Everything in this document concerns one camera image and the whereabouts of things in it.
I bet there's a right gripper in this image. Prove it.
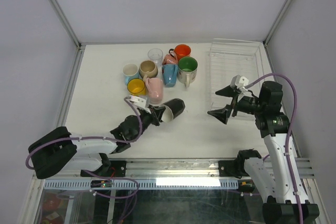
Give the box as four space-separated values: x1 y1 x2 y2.
207 84 264 124

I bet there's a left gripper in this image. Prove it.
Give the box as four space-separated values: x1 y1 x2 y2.
131 104 165 141

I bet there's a black mug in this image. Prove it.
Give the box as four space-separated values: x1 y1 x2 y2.
161 98 185 123

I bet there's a beige mug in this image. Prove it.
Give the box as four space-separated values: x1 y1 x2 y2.
139 60 158 81

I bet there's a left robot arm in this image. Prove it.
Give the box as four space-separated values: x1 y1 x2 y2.
26 106 166 179

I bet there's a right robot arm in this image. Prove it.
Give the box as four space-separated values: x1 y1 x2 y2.
208 77 320 223

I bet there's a clear dish rack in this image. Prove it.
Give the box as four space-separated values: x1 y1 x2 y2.
207 38 268 124

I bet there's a yellow mug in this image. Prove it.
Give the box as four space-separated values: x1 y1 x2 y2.
127 78 146 96

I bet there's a blue mug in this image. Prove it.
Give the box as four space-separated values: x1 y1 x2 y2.
162 64 179 88

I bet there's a white light-blue mug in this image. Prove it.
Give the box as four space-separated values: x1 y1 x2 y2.
122 63 139 85

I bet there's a green inside mug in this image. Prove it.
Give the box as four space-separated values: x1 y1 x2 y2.
177 57 198 88

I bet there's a pink patterned mug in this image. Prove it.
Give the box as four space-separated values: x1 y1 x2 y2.
162 54 178 65

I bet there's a clear plastic cup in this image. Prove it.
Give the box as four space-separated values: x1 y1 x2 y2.
148 48 163 67

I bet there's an orange mug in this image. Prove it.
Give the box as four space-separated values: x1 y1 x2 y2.
169 44 191 61

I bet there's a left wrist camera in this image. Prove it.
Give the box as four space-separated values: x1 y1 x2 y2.
128 95 149 109

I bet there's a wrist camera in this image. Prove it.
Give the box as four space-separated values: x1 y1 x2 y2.
128 95 149 109
230 75 249 92

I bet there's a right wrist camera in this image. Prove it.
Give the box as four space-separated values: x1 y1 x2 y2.
230 75 249 92

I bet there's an aluminium mounting rail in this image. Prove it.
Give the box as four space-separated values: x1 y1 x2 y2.
34 157 314 183

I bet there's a white cable duct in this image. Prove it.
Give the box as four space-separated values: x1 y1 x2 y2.
44 177 238 190

